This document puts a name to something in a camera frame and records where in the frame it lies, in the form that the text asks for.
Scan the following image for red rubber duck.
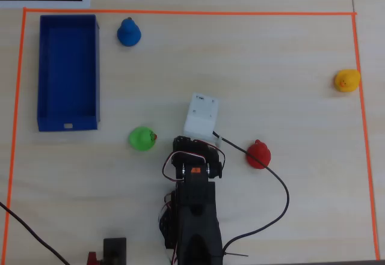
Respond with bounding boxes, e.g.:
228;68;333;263
245;139;272;170

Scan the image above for blue plastic box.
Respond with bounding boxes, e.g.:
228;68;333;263
36;14;101;133

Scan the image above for blue rubber duck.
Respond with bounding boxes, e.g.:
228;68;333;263
116;17;142;47

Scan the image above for green rubber duck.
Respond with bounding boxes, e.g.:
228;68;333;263
128;126;158;152

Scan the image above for red white servo wires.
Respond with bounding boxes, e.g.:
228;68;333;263
162;144;226;183

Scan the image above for orange tape strip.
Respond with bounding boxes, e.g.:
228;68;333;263
1;8;28;265
351;14;381;260
23;7;358;16

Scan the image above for thick black cable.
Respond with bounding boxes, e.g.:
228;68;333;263
0;201;70;265

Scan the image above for red clamp handle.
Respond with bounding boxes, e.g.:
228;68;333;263
87;251;102;265

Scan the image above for black camera cable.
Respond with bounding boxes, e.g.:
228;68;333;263
212;130;291;258

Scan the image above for black table clamp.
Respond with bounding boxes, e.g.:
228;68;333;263
103;237;128;265

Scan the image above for yellow rubber duck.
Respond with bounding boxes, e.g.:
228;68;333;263
333;69;362;93

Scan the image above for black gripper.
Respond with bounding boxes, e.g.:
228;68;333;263
171;135;226;179

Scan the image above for white camera housing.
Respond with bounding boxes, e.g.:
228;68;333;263
182;93;221;142

